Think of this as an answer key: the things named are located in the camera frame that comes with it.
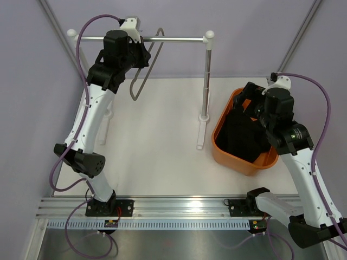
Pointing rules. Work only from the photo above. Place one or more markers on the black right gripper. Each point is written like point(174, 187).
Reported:
point(252, 91)

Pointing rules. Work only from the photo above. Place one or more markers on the black shorts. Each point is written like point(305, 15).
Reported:
point(242, 137)

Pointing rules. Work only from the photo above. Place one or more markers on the white slotted cable duct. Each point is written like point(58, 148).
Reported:
point(151, 224)

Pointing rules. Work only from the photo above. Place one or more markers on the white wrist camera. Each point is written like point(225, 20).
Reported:
point(277, 81)
point(131, 25)

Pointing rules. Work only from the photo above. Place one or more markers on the white clothes hanger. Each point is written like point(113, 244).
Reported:
point(135, 96)

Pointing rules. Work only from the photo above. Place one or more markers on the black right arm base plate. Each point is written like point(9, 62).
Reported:
point(239, 208)

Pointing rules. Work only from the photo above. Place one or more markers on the orange plastic basket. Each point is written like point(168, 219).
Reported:
point(263, 162)

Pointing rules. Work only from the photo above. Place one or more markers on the white metal clothes rack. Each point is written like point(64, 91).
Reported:
point(208, 40)

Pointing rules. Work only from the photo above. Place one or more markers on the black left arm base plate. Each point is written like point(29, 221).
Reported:
point(96, 208)

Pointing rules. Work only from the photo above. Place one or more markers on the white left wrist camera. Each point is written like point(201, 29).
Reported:
point(131, 25)

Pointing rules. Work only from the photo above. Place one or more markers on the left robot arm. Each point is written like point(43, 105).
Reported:
point(77, 151)

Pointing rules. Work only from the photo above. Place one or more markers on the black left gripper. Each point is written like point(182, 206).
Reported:
point(144, 55)

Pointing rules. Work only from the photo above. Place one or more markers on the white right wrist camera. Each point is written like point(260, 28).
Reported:
point(277, 81)

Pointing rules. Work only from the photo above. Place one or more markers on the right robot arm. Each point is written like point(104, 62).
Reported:
point(318, 220)

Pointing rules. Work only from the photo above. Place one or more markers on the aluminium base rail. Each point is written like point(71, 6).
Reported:
point(146, 207)

